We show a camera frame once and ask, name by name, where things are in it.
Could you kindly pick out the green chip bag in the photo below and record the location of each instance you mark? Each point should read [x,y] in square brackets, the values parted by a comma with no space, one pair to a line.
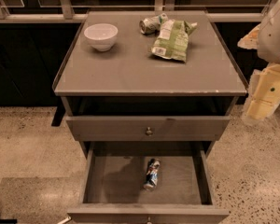
[173,39]

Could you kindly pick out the grey drawer cabinet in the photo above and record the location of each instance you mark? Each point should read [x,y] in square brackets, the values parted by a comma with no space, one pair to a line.
[129,81]

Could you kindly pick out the white ceramic bowl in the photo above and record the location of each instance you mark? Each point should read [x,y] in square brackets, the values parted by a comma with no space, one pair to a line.
[101,36]

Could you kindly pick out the grey open middle drawer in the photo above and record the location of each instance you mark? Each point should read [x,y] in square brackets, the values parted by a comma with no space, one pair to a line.
[112,189]

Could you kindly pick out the brass top drawer knob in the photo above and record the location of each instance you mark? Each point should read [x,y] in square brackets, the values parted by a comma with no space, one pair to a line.
[149,131]

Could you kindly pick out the metal window railing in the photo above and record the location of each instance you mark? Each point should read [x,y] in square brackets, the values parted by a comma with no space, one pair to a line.
[55,11]

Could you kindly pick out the brass middle drawer knob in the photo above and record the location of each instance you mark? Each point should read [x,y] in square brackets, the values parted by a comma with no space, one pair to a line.
[149,220]

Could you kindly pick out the brass drawer knob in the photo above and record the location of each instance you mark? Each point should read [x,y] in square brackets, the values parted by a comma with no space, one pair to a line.
[149,220]
[149,131]

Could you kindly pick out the redbull can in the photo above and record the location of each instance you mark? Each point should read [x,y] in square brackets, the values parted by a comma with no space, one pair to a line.
[152,174]

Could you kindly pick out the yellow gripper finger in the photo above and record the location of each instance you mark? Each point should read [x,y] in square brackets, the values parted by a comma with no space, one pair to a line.
[263,93]
[251,40]

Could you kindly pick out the grey top drawer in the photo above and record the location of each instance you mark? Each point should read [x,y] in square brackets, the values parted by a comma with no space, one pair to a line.
[133,128]

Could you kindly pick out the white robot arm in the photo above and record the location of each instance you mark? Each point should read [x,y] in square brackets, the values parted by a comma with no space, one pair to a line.
[269,37]

